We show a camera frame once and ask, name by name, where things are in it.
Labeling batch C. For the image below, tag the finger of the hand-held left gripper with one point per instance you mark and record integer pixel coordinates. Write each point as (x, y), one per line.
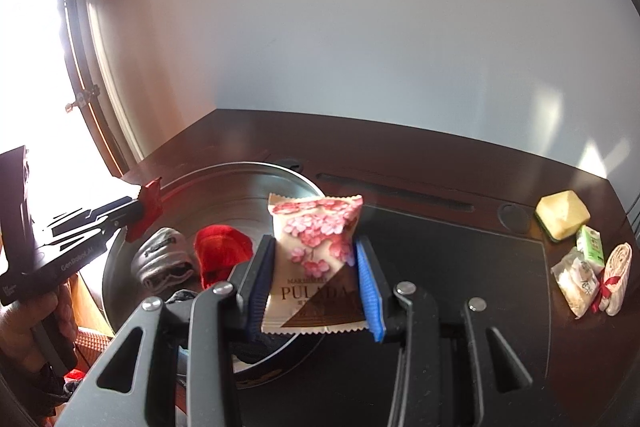
(100, 213)
(95, 234)

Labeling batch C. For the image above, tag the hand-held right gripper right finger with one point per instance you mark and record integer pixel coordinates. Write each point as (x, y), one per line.
(371, 292)

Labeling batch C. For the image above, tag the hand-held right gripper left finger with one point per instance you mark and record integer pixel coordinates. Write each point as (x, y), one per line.
(261, 282)

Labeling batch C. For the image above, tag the red knit sock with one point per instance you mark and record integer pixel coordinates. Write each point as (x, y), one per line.
(220, 252)

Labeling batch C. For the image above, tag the black sock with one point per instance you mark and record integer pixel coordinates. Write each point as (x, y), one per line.
(252, 348)

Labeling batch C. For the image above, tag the white grey sock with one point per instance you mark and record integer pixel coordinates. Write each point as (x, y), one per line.
(162, 254)

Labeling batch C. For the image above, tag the pink floral snack packet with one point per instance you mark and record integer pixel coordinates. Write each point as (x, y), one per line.
(315, 227)

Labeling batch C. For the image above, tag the dark grey sock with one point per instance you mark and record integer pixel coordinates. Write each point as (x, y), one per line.
(179, 297)

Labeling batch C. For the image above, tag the round metal basin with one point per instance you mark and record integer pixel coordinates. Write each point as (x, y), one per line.
(225, 202)

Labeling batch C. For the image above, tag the person's left hand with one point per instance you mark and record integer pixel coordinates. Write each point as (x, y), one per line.
(20, 332)

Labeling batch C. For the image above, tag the black desk mat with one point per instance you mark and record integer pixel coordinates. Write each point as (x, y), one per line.
(475, 257)

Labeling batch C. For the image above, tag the clear snack packet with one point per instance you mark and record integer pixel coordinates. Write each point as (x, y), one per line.
(575, 282)

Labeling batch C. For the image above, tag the yellow sponge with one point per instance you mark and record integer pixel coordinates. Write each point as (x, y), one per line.
(562, 209)

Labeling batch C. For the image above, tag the green tissue packet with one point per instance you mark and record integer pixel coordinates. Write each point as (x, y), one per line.
(590, 247)

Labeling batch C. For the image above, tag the beige rolled towel red ribbon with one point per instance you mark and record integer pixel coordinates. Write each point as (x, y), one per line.
(616, 279)

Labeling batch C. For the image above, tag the dark window frame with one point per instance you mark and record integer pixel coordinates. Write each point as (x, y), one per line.
(80, 57)

